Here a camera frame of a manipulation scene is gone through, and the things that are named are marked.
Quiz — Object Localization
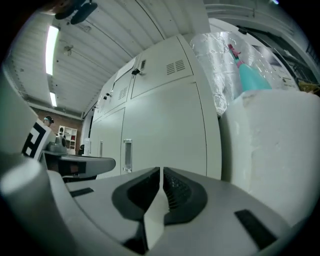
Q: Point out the grey metal locker cabinet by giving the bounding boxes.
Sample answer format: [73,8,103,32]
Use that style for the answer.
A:
[82,34,221,181]

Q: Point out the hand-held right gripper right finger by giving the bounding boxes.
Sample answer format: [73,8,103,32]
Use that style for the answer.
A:
[159,166,292,256]

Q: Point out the white cube shelf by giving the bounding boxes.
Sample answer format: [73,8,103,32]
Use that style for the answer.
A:
[58,125,78,154]

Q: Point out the silver foil duct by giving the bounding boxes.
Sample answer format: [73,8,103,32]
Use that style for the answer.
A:
[189,31,273,116]

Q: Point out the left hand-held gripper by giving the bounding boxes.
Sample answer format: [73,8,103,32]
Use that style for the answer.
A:
[21,118,117,177]

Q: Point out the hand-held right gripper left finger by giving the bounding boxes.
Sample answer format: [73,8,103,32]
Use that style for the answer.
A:
[65,166,161,256]

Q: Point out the teal bottle pink top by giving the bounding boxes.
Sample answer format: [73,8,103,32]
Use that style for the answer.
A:
[226,43,273,93]

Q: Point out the long fluorescent ceiling light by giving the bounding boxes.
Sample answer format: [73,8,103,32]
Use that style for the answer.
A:
[45,25,60,76]

